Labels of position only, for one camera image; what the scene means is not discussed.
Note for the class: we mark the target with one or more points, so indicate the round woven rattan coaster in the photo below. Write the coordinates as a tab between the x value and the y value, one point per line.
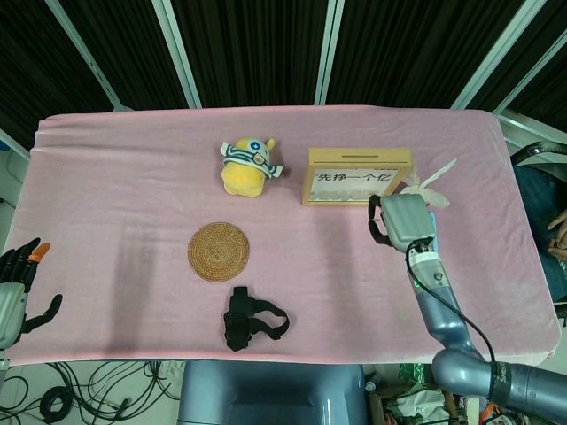
218	251

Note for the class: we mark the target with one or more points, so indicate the large white feather quill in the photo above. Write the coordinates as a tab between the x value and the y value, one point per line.
443	170

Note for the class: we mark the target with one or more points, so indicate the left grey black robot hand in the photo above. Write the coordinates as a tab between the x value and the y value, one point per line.
11	301

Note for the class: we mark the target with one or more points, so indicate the small white feather quill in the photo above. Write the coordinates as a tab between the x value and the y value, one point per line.
436	199

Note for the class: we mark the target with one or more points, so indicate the white frame pole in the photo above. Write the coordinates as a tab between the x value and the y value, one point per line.
13	144
328	53
495	53
531	75
177	53
87	53

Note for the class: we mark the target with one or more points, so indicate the pink tablecloth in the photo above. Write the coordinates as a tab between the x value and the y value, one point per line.
133	177

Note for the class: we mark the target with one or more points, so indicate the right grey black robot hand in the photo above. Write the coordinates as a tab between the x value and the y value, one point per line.
405	219

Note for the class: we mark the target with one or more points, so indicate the black curtain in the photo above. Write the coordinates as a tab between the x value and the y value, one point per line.
266	44

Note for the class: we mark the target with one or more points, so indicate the yellow plush toy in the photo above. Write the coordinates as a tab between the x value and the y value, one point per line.
243	177

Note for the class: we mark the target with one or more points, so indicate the blue-grey robot torso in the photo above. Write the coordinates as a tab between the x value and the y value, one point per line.
266	389

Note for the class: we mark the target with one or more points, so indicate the plastic bags pile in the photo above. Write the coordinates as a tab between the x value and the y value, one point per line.
416	398

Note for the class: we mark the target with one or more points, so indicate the wooden box with sign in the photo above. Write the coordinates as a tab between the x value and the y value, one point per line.
354	159

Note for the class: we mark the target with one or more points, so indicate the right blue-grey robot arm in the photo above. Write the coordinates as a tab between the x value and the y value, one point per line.
443	310

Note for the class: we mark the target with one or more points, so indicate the seated person in jeans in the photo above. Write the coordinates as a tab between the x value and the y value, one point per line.
540	199

